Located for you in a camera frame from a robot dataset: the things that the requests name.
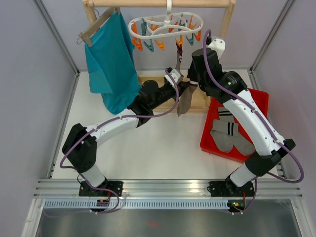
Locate beige sock maroon striped cuff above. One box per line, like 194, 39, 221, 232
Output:
175, 43, 183, 71

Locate orange clothespin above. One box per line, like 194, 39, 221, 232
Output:
175, 35, 183, 47
155, 39, 165, 51
132, 38, 143, 51
194, 31, 201, 41

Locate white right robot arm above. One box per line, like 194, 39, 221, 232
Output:
188, 48, 296, 195

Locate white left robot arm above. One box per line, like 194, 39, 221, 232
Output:
62, 80, 190, 197

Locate wooden clothes hanger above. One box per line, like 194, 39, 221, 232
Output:
76, 7, 120, 47

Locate wooden clothes rack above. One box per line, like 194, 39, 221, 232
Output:
82, 0, 236, 113

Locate teal clothespin front right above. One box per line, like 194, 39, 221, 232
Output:
186, 34, 195, 46

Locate teal clothespin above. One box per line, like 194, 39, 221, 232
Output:
186, 34, 195, 46
143, 39, 155, 52

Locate teal clothespin front left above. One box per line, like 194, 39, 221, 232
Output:
143, 39, 155, 52

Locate red plastic tray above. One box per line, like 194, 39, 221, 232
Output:
200, 88, 269, 163

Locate grey sock black stripes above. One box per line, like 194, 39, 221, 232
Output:
211, 107, 255, 156

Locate teal t-shirt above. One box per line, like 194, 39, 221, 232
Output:
84, 12, 141, 114

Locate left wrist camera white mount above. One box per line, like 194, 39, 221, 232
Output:
164, 68, 184, 86

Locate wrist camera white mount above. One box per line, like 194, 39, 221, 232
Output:
164, 68, 184, 86
207, 38, 226, 60

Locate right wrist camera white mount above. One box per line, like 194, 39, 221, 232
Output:
207, 38, 226, 60

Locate white clip hanger frame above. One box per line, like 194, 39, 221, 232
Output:
128, 0, 204, 40

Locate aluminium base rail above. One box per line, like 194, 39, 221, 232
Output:
33, 179, 303, 199

